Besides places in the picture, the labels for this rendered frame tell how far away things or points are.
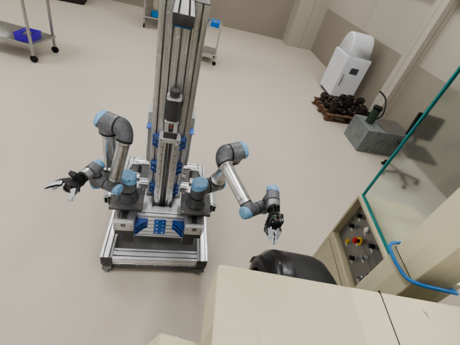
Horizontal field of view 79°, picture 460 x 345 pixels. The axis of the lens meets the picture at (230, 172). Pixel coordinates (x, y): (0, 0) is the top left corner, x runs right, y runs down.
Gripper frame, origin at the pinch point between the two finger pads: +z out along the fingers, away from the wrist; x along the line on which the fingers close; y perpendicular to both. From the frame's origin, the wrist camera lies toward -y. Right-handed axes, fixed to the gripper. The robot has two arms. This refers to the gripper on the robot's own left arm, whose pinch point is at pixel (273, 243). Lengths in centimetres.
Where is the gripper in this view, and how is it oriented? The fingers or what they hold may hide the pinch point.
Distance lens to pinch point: 147.7
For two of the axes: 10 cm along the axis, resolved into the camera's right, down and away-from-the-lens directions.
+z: -0.8, 7.2, -6.9
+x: 9.7, 2.0, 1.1
